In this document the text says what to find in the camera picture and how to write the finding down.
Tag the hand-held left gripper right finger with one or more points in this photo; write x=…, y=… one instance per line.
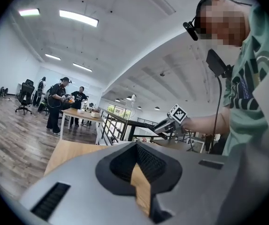
x=186, y=184

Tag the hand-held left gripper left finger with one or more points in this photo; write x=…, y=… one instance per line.
x=82, y=186

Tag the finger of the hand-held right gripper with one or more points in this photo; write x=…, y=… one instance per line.
x=162, y=126

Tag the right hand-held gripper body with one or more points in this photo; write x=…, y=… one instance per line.
x=178, y=114

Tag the person's right forearm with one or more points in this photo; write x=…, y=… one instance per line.
x=204, y=124

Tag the white plastic bin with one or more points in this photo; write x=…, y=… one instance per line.
x=95, y=115

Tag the thin stair railing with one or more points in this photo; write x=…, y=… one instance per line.
x=148, y=120

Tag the dark wooden table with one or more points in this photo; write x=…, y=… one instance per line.
x=171, y=145

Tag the black metal railing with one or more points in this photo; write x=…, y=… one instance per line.
x=131, y=132

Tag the light wooden table white legs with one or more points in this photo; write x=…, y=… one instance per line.
x=71, y=151
x=78, y=114

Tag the large glass window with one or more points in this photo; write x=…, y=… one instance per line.
x=119, y=111

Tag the black chest-mounted display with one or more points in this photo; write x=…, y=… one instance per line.
x=215, y=63

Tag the person's green printed t-shirt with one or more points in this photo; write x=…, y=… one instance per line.
x=244, y=116

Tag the rectangular ceiling light panel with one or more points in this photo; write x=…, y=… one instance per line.
x=29, y=12
x=52, y=57
x=79, y=18
x=82, y=67

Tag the person's head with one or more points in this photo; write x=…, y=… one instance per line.
x=225, y=20

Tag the black office chair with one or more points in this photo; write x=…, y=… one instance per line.
x=25, y=95

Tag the white camera on pole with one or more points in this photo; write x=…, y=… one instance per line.
x=133, y=97

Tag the black head-mounted camera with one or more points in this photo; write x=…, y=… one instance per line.
x=191, y=30

